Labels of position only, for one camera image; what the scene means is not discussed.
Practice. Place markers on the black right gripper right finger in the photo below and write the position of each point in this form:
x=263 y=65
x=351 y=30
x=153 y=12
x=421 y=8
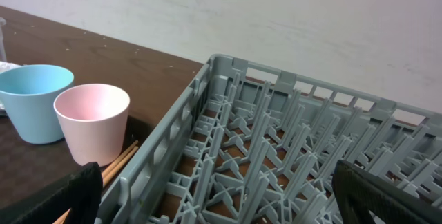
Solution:
x=360 y=194

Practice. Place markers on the pink cup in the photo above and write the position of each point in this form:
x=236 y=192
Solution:
x=93 y=120

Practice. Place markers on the white wrapper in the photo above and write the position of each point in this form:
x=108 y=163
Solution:
x=5 y=66

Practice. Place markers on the wooden chopstick left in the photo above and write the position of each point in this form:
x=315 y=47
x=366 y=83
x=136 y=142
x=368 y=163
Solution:
x=111 y=171

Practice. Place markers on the brown serving tray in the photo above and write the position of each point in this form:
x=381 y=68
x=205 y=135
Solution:
x=26 y=168

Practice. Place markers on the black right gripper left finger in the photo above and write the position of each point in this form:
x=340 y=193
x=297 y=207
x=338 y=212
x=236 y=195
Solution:
x=78 y=193

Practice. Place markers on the grey dishwasher rack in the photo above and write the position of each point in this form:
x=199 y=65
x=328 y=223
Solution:
x=246 y=143

